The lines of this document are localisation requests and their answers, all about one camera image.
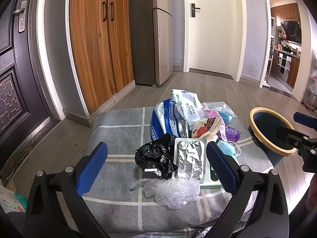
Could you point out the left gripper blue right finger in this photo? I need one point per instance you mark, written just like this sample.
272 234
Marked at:
218 161

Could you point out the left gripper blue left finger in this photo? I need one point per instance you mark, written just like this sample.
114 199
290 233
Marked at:
89 167

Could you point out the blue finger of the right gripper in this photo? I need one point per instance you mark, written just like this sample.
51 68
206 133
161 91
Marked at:
306 120
287 135

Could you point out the blue face mask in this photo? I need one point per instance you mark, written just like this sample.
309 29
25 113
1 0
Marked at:
227 116
229 148

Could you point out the red floral paper cup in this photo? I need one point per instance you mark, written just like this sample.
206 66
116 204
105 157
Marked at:
203 129

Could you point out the clear plastic bag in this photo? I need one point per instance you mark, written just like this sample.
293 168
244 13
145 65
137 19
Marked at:
173 193

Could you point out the black plastic bag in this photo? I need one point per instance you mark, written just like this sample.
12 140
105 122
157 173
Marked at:
158 154

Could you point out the blue kitchen wipes pack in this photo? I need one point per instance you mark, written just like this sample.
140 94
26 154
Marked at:
163 120

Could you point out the pink purple snack wrapper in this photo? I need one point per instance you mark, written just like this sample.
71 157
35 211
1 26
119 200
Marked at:
220 127

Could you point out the teal trash bin yellow rim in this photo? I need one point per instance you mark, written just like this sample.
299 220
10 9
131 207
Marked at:
263 123

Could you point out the green white medicine box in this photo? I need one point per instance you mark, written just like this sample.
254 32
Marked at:
211 180

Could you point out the purple spray bottle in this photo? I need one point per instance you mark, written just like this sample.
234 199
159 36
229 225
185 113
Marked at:
232 134

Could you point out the silver foil tray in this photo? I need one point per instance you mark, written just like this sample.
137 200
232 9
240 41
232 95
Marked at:
190 159

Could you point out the kitchen counter cabinets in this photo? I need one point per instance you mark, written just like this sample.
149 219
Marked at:
287 44

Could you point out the white baby wipes pack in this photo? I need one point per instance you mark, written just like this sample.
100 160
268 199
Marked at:
190 106

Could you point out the green tissue pack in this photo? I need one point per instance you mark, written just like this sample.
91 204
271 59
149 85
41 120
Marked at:
11 201

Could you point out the dark entrance door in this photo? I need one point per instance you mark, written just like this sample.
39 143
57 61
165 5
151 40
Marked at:
23 103

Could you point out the white interior door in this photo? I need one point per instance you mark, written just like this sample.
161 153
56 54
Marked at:
215 36

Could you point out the wooden cabinet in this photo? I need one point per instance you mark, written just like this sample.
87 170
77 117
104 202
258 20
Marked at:
101 47

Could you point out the grey refrigerator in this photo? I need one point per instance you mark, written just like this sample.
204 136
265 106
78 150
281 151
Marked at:
151 40

